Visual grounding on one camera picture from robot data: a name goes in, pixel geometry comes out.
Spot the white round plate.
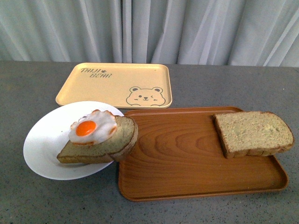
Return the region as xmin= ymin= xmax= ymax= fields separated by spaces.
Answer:
xmin=23 ymin=101 xmax=123 ymax=180

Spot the bread slice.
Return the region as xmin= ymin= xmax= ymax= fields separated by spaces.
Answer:
xmin=214 ymin=111 xmax=294 ymax=159
xmin=57 ymin=116 xmax=138 ymax=164

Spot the yellow bear tray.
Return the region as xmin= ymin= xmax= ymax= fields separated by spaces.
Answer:
xmin=56 ymin=63 xmax=172 ymax=109

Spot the brown wood-grain tray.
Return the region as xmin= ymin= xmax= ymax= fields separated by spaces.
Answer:
xmin=119 ymin=107 xmax=289 ymax=201

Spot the fried egg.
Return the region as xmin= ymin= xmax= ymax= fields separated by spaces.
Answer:
xmin=69 ymin=109 xmax=117 ymax=145

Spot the grey pleated curtain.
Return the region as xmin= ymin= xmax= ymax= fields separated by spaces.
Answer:
xmin=0 ymin=0 xmax=299 ymax=67

